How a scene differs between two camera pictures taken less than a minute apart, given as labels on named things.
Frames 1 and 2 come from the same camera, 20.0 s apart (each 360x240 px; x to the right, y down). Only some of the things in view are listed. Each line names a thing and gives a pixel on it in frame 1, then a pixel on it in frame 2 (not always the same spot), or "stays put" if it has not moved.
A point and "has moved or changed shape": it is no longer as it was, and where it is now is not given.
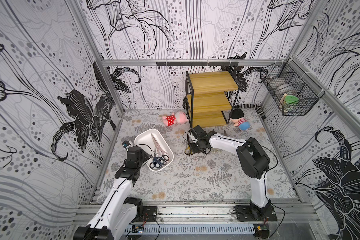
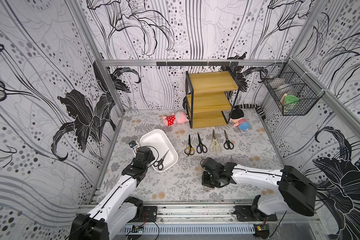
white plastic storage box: x=156 y=148 has moved or changed shape
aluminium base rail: x=217 y=214 stays put
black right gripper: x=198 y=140 -> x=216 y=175
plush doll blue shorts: x=236 y=116 stays put
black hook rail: x=224 y=63 stays put
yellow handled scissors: x=187 y=150 stays put
